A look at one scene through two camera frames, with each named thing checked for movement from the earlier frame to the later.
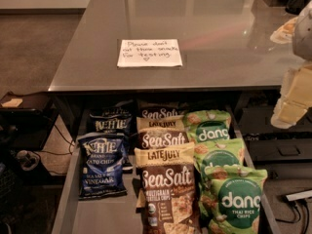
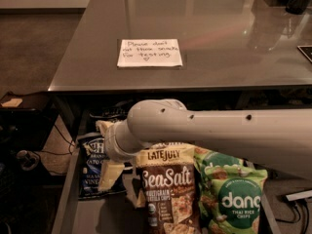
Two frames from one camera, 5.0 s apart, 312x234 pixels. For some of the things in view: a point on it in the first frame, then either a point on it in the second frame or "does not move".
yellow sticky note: [14, 102] does not move
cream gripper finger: [286, 115] → [119, 144]
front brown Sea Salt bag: [169, 188] does not move
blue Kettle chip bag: [101, 167] does not move
